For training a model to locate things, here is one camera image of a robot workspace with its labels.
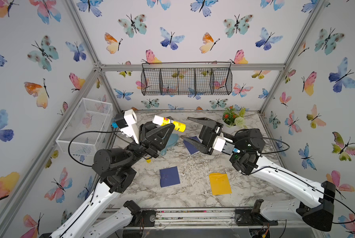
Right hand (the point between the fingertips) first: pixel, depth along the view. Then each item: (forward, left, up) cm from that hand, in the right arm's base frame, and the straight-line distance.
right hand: (190, 123), depth 42 cm
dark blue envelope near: (+5, +11, -55) cm, 57 cm away
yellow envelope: (+2, -19, -55) cm, 58 cm away
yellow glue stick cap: (+13, +25, -53) cm, 60 cm away
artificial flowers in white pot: (+41, -27, -40) cm, 63 cm away
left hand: (-2, +6, +1) cm, 6 cm away
